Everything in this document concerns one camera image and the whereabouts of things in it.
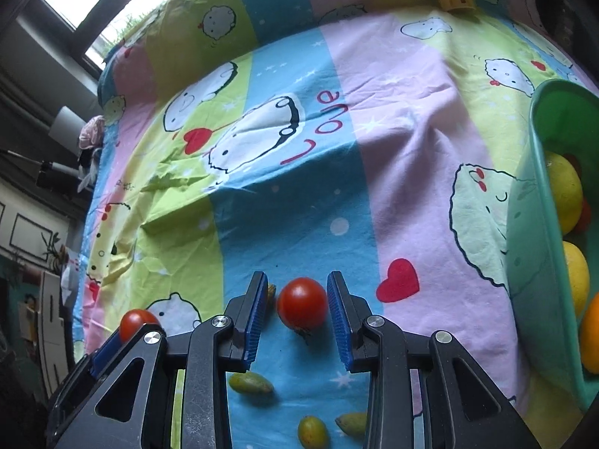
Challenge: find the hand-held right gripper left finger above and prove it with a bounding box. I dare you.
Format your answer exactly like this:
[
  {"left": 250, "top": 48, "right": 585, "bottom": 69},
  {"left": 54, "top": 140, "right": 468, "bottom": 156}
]
[{"left": 47, "top": 271, "right": 268, "bottom": 449}]

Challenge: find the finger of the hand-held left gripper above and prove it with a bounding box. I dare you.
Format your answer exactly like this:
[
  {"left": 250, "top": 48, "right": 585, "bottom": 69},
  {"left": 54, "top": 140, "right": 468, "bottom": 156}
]
[{"left": 90, "top": 334, "right": 127, "bottom": 377}]

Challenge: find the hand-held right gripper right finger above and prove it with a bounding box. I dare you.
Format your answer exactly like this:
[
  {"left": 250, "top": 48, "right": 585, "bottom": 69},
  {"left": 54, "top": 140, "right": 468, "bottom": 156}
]
[{"left": 328, "top": 271, "right": 544, "bottom": 449}]

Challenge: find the red cherry tomato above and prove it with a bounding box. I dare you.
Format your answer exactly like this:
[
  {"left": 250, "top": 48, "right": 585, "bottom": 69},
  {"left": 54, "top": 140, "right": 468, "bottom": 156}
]
[
  {"left": 276, "top": 277, "right": 328, "bottom": 333},
  {"left": 573, "top": 196, "right": 593, "bottom": 235},
  {"left": 119, "top": 309, "right": 162, "bottom": 343}
]

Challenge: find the green plastic basin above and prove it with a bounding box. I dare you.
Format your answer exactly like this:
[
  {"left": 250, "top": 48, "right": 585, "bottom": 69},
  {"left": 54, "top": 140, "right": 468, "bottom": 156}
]
[{"left": 505, "top": 79, "right": 599, "bottom": 410}]

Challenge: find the yellow lemon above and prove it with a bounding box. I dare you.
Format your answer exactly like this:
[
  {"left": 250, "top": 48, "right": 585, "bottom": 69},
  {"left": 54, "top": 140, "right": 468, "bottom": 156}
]
[{"left": 562, "top": 241, "right": 591, "bottom": 319}]

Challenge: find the orange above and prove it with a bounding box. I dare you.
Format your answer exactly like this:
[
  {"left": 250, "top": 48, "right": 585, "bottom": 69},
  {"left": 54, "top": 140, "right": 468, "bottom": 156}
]
[{"left": 579, "top": 292, "right": 599, "bottom": 375}]

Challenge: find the yellow-green lemon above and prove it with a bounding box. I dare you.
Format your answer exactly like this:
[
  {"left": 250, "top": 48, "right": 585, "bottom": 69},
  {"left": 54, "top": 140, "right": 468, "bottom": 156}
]
[{"left": 543, "top": 151, "right": 584, "bottom": 235}]

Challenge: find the white cabinet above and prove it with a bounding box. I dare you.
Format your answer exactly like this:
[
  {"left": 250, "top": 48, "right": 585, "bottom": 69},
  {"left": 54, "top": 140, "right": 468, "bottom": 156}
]
[{"left": 37, "top": 269, "right": 71, "bottom": 398}]

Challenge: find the white plastic bag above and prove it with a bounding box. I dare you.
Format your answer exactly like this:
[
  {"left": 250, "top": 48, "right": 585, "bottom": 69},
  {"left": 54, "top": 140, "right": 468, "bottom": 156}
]
[{"left": 58, "top": 248, "right": 85, "bottom": 300}]

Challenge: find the small green houseplant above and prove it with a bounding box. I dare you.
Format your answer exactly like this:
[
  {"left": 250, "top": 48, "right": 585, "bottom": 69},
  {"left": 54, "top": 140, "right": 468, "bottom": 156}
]
[{"left": 42, "top": 231, "right": 69, "bottom": 272}]

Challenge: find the black and white cloth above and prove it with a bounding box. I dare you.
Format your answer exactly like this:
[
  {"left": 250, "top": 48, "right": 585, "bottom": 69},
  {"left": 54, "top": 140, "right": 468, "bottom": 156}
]
[{"left": 77, "top": 147, "right": 101, "bottom": 192}]

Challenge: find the colourful cartoon bed sheet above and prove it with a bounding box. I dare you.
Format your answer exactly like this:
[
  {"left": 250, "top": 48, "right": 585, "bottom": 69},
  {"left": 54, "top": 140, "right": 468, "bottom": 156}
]
[{"left": 72, "top": 0, "right": 599, "bottom": 449}]

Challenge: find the pink cloth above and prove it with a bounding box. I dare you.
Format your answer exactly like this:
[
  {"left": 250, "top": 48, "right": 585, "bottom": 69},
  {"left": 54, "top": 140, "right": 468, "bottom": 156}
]
[{"left": 77, "top": 116, "right": 107, "bottom": 148}]

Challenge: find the white cylinder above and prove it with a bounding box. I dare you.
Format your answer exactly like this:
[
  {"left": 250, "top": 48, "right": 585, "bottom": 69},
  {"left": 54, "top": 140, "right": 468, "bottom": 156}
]
[{"left": 49, "top": 107, "right": 89, "bottom": 143}]

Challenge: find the planter with green plants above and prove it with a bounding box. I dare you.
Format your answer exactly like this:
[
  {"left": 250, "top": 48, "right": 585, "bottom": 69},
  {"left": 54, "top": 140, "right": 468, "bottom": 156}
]
[{"left": 100, "top": 0, "right": 164, "bottom": 57}]

